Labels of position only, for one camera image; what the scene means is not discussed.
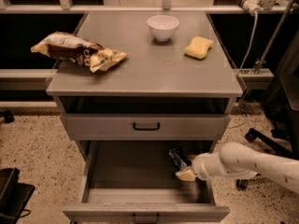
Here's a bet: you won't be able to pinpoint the grey drawer cabinet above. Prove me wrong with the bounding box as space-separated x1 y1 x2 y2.
45 10 244 161

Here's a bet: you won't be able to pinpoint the white bowl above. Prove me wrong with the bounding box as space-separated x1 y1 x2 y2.
147 15 179 41

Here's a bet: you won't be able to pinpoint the metal clamp rod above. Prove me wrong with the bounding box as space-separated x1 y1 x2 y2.
250 0 295 74

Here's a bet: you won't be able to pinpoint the brown yellow chip bag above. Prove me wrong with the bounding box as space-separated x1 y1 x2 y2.
31 32 127 73

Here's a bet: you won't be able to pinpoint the grey closed upper drawer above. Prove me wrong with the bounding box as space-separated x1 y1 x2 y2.
61 113 230 141

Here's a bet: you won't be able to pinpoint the white cable with plug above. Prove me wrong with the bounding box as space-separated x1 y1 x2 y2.
230 0 265 77

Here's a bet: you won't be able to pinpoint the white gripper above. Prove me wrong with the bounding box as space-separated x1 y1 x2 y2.
176 153 218 182

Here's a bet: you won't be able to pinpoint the black bin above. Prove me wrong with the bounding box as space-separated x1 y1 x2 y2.
0 168 36 224

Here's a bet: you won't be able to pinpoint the black office chair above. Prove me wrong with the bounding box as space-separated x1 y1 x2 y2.
235 109 299 191

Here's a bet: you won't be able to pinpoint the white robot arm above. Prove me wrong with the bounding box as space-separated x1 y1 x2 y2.
168 142 299 193

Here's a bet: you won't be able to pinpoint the yellow sponge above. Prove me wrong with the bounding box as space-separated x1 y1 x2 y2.
184 36 214 60

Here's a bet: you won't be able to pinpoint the blue pepsi can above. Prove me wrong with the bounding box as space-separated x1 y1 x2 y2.
168 147 192 171

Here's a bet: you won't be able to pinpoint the grey open middle drawer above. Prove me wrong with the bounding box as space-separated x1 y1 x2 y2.
63 141 229 224

